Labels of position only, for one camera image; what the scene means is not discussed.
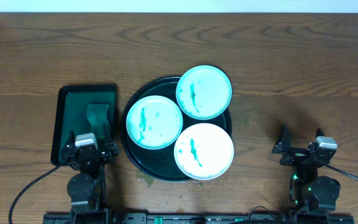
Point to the round black tray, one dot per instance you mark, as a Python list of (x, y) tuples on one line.
[(160, 163)]

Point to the white plate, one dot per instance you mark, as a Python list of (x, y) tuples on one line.
[(204, 151), (204, 92), (154, 122)]

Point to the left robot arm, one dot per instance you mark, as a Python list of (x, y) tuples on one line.
[(87, 189)]

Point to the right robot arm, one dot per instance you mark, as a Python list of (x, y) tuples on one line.
[(314, 195)]

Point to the black rectangular water tray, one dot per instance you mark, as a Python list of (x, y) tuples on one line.
[(72, 105)]

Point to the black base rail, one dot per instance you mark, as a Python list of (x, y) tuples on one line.
[(143, 218)]

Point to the green sponge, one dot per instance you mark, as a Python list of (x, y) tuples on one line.
[(97, 115)]

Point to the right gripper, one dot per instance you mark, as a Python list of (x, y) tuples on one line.
[(283, 145)]

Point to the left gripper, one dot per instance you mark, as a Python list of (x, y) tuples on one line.
[(91, 152)]

